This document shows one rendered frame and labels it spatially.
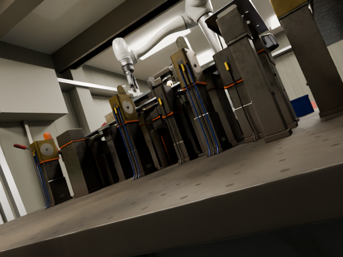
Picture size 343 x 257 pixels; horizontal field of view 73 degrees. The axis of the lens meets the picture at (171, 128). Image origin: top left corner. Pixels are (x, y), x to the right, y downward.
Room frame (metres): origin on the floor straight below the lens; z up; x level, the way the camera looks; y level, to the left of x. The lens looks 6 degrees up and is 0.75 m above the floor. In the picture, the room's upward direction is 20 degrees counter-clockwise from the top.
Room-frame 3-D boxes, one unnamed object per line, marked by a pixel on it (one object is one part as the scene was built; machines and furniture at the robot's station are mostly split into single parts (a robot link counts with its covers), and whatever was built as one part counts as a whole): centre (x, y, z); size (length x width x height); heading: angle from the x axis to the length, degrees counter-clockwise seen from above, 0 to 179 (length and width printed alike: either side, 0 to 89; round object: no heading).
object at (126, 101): (0.96, 0.17, 0.87); 0.12 x 0.07 x 0.35; 148
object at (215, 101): (0.94, -0.22, 0.84); 0.12 x 0.05 x 0.29; 148
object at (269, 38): (1.15, 0.14, 1.00); 1.38 x 0.22 x 0.02; 58
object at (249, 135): (0.69, -0.23, 0.84); 0.12 x 0.07 x 0.28; 148
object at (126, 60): (1.55, 0.14, 1.43); 0.09 x 0.09 x 0.06
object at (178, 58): (0.75, -0.11, 0.87); 0.12 x 0.07 x 0.35; 148
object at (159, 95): (0.85, -0.01, 0.84); 0.10 x 0.05 x 0.29; 148
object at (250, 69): (0.50, -0.21, 0.84); 0.05 x 0.05 x 0.29; 58
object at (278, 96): (0.65, -0.30, 0.84); 0.05 x 0.05 x 0.29; 58
